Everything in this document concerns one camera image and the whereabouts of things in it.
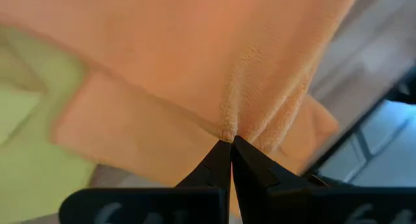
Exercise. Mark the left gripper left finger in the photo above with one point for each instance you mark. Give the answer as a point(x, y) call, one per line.
point(208, 181)

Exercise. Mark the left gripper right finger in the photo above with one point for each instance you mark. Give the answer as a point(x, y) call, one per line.
point(260, 185)

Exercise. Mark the plain orange microfiber towel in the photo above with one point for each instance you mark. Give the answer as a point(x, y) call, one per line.
point(162, 55)

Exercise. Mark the yellow microfiber towel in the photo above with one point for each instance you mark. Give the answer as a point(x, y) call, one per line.
point(32, 152)

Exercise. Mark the black aluminium table frame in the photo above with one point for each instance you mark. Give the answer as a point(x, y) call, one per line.
point(404, 92)

